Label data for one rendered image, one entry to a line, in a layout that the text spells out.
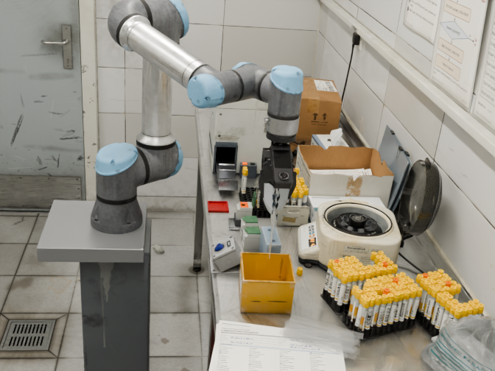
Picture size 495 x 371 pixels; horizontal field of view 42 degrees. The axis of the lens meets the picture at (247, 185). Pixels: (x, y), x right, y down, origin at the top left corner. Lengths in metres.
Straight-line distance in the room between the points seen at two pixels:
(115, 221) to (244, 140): 0.66
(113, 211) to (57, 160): 1.92
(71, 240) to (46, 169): 1.96
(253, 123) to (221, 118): 0.11
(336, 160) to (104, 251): 0.95
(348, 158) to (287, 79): 0.95
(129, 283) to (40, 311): 1.23
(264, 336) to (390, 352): 0.30
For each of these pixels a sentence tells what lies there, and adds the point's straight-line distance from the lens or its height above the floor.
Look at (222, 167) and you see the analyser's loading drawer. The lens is 2.26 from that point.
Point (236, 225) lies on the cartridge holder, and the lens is 1.98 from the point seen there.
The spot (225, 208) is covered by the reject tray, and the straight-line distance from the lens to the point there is 2.10.
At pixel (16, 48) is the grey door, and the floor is 0.97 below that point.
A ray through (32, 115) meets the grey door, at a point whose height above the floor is 0.60.
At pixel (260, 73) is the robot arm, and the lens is 1.50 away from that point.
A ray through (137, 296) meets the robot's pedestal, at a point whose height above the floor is 0.72.
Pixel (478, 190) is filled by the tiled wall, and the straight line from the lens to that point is 1.77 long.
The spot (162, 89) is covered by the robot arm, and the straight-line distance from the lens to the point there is 1.82.
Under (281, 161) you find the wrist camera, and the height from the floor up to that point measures 1.28.
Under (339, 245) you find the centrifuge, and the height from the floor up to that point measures 0.97.
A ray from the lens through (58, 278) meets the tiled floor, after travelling 3.33.
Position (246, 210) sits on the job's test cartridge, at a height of 0.94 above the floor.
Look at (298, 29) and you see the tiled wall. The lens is 3.58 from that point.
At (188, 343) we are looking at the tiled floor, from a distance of 2.90.
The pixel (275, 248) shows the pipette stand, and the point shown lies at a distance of 1.75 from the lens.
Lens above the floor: 1.87
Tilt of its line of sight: 26 degrees down
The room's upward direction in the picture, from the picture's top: 5 degrees clockwise
